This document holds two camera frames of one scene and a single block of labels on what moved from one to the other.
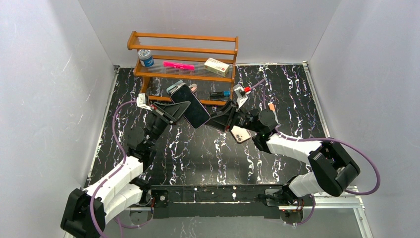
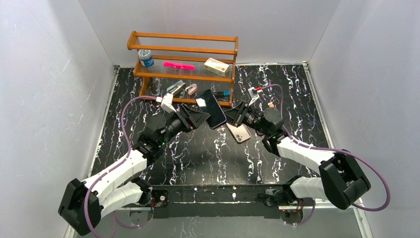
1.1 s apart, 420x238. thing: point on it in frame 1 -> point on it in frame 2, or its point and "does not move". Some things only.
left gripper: (161, 114) -> (186, 118)
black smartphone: (196, 114) -> (217, 116)
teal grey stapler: (175, 87) does not move
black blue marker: (220, 94) does not move
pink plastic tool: (167, 64) does not move
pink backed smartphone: (241, 135) does not move
